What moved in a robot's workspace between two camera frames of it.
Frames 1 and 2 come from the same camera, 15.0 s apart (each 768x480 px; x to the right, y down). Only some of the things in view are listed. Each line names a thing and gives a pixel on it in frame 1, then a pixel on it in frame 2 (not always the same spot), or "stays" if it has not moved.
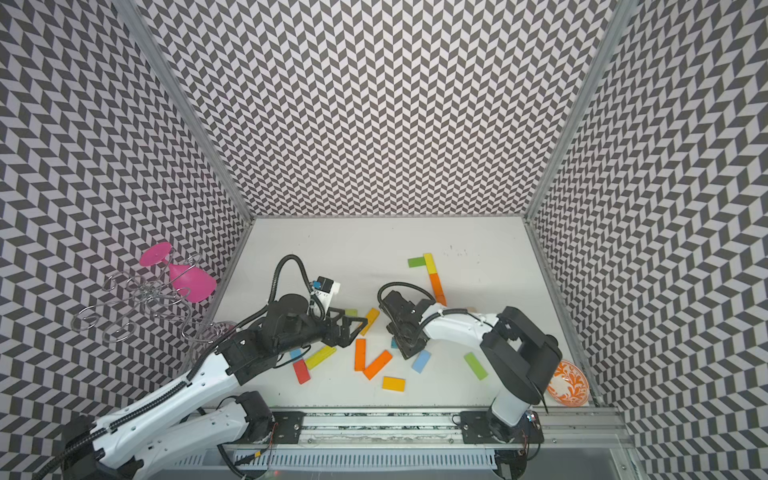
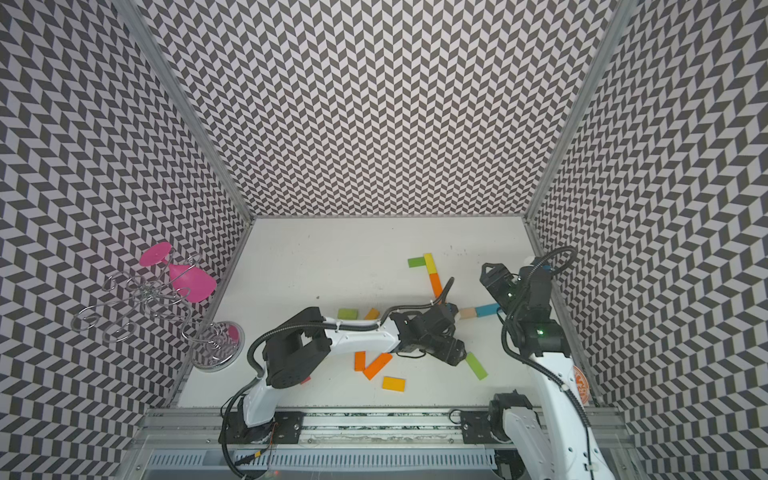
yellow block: [430, 263] stays
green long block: [476, 366] stays
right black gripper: [406, 349] to [495, 279]
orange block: [437, 289] stays
